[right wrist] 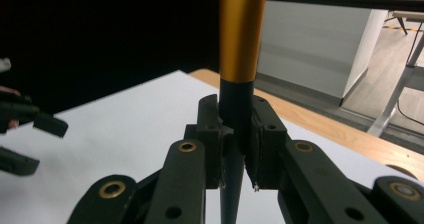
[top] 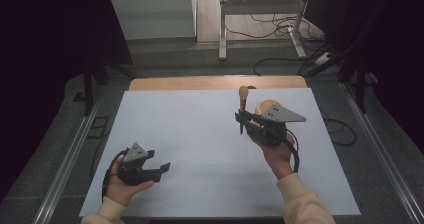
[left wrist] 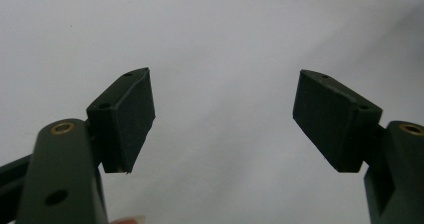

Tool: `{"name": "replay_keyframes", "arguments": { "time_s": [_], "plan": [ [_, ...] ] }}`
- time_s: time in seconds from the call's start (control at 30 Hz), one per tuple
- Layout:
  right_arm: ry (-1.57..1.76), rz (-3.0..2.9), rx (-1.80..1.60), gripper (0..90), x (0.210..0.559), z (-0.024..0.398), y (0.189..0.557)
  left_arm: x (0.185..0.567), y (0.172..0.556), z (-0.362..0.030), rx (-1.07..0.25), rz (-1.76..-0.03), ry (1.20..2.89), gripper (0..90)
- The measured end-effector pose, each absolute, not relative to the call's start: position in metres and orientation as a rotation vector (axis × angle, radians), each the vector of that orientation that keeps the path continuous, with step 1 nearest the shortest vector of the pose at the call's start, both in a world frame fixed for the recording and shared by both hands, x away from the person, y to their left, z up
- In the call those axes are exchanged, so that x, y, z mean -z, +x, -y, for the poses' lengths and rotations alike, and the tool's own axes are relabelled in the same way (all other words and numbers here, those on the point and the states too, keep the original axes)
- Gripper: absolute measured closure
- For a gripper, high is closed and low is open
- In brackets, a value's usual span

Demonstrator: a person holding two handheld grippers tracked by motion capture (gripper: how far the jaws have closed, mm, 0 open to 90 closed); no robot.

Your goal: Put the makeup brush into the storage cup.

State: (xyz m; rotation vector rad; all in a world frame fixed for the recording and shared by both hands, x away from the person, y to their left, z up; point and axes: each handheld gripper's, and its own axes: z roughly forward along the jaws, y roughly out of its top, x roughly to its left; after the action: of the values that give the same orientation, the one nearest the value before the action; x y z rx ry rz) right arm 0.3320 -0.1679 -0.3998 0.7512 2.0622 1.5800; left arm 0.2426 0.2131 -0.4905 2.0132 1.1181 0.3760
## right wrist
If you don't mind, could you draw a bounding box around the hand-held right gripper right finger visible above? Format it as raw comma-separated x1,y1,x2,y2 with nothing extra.
244,95,289,192

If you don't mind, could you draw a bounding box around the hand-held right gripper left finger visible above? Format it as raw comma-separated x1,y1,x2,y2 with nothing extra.
184,93,234,190

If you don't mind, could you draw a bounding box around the dark green brush gold ferrule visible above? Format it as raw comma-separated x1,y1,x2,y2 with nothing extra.
218,0,268,224

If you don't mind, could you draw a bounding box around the white paper sheet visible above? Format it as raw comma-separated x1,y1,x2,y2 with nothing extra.
0,69,418,224

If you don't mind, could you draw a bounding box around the white partition panel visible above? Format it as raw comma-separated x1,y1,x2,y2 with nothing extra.
256,0,389,107

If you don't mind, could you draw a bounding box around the white metal desk leg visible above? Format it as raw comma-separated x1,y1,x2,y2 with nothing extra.
366,33,424,138

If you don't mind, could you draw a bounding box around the black horizontal bar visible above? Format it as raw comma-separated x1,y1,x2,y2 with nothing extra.
265,0,424,13

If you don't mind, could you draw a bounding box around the black cable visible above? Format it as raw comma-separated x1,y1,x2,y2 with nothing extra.
395,100,424,128

